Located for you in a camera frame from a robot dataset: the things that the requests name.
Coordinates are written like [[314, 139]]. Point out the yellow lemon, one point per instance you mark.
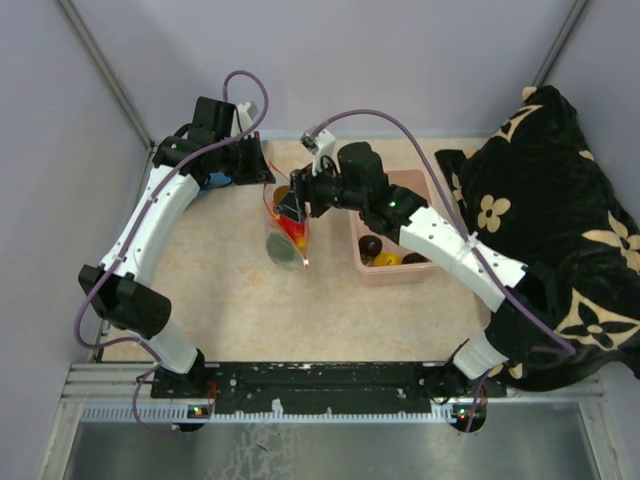
[[385, 259]]

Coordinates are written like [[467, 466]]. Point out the pink plastic bin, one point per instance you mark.
[[373, 276]]

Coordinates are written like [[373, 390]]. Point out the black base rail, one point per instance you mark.
[[316, 388]]

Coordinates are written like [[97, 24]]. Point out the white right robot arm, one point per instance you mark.
[[522, 298]]

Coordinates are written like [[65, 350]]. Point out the dark green lime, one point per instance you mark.
[[279, 249]]

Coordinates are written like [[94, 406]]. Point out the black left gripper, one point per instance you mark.
[[258, 169]]

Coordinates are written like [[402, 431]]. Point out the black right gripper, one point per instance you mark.
[[292, 204]]

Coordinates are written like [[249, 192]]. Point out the dark purple fruit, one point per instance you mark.
[[413, 258], [370, 246]]

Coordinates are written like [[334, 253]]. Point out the red pepper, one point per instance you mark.
[[292, 228]]

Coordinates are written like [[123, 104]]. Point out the white slotted cable duct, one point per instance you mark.
[[191, 413]]

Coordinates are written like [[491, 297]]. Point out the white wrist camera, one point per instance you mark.
[[320, 145], [243, 118]]

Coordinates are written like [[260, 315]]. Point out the black floral blanket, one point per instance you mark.
[[534, 192]]

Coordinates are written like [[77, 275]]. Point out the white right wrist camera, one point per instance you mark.
[[320, 145]]

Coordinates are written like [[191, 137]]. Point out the clear zip bag orange zipper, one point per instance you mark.
[[272, 224]]

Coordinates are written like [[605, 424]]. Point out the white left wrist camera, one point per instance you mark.
[[243, 118]]

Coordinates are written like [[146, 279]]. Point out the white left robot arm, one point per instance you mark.
[[120, 289]]

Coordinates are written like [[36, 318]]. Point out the blue cloth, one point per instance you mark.
[[216, 180]]

